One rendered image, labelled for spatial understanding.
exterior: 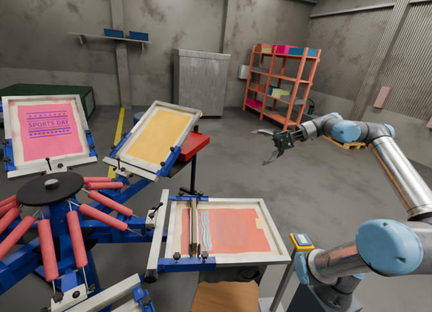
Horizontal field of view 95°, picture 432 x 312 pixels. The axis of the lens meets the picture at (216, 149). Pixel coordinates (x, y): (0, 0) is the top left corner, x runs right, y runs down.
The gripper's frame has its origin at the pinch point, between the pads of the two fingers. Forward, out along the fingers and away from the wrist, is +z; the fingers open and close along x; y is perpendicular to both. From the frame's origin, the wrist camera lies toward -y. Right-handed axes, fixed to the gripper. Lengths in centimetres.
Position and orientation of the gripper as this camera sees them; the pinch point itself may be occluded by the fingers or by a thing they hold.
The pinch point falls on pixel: (255, 148)
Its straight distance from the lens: 88.2
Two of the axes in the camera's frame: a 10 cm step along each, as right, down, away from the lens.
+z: -9.4, 3.4, 0.7
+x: 3.4, 9.4, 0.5
